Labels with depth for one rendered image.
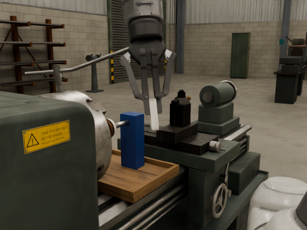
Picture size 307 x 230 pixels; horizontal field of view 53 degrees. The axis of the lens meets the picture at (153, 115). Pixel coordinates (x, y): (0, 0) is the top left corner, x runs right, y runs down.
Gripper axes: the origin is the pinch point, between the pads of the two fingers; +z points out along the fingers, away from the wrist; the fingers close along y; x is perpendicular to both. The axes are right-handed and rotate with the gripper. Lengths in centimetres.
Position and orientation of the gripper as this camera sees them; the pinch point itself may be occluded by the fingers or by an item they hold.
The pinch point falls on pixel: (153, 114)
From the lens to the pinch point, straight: 68.1
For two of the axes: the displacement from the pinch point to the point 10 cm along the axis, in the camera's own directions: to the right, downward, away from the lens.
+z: 1.0, 9.9, -0.6
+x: -1.0, 0.7, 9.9
